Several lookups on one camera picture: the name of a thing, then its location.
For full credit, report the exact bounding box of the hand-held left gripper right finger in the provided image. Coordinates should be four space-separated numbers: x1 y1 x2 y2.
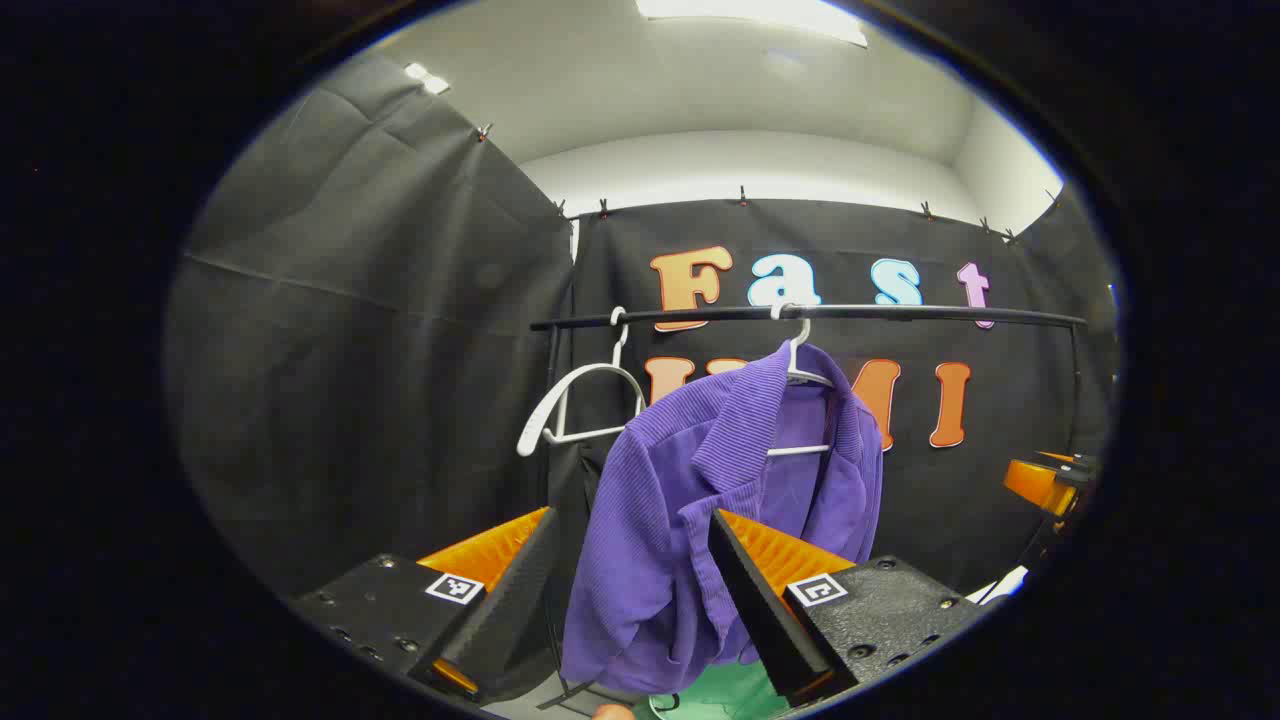
708 508 987 707

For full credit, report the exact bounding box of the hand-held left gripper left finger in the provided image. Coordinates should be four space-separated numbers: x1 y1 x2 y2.
290 505 561 703

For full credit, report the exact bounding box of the green laundry hamper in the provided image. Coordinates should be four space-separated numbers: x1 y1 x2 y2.
632 655 793 720

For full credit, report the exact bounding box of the purple ribbed shirt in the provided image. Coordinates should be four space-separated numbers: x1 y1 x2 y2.
560 342 886 698

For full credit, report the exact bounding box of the black clothes rack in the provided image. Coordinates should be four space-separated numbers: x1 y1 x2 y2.
530 304 1091 481

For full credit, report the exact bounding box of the white clothes hanger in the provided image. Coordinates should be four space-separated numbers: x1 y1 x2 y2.
516 306 649 459
768 300 837 459

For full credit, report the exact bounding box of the black backdrop cloth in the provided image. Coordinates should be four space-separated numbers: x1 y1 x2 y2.
165 50 1121 601

